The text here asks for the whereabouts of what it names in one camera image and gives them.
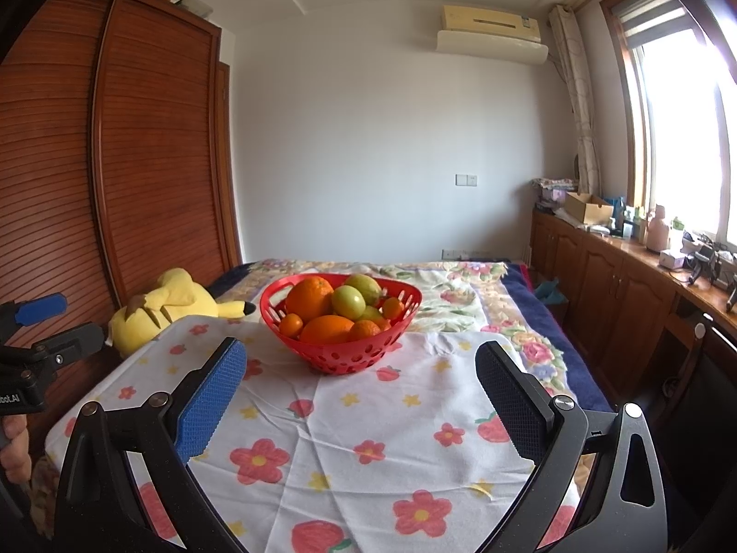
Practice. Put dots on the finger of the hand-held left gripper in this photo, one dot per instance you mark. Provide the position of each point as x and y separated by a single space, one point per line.
75 343
40 308

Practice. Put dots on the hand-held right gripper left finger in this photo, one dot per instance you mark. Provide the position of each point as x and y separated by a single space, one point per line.
210 397

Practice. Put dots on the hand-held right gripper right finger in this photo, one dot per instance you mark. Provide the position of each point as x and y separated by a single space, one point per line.
512 403

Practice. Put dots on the small tangerine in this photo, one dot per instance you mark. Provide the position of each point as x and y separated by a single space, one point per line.
291 325
364 330
392 307

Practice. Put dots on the large orange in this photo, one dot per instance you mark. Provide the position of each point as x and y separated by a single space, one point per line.
310 298
325 329

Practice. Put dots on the red perforated plastic basket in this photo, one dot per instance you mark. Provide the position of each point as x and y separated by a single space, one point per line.
345 357

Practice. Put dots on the green guava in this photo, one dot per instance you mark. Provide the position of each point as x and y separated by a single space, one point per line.
372 314

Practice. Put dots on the round green fruit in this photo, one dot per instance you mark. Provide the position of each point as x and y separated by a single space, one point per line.
348 302

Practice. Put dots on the yellow-green pear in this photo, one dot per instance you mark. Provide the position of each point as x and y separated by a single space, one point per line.
364 285

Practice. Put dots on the person's left hand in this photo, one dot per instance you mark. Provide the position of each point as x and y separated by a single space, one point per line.
14 449

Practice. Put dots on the floral bed blanket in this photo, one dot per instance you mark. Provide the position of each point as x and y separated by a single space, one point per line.
489 311

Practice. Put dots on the yellow plush toy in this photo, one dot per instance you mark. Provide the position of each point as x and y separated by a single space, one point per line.
173 305

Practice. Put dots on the teal cloth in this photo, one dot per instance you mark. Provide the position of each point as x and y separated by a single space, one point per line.
551 291

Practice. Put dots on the white flower print tablecloth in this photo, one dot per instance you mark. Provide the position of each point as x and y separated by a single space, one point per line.
345 443

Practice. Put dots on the brown wooden cabinet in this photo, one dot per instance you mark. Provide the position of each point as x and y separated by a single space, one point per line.
604 282

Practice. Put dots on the brown wooden wardrobe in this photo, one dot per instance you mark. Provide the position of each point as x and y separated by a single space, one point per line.
115 155

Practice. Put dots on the black chair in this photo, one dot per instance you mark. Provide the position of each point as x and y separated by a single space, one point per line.
708 391

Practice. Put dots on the open cardboard box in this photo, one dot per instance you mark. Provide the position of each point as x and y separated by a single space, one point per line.
587 210

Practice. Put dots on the small white box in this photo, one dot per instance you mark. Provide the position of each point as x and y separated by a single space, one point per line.
672 259

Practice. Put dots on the white kettle jug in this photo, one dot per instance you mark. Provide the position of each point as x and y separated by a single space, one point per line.
659 230

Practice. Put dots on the patterned white curtain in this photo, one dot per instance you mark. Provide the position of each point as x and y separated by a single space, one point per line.
578 98

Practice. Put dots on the wooden framed window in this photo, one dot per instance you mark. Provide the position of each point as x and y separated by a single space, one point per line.
679 127

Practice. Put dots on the white box on wardrobe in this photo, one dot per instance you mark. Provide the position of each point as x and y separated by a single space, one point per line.
196 6

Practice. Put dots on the white air deflector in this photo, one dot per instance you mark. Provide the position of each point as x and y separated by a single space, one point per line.
489 49

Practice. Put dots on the grey roller blind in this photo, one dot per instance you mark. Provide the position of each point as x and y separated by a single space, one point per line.
650 11

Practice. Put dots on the white wall socket strip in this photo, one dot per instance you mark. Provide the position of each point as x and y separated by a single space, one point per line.
460 254

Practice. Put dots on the white wall switch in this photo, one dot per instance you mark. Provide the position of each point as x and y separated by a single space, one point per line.
466 180

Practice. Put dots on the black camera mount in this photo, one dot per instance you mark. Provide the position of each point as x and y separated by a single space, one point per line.
708 262

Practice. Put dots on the beige wall air conditioner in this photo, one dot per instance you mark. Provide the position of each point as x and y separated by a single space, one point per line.
489 20

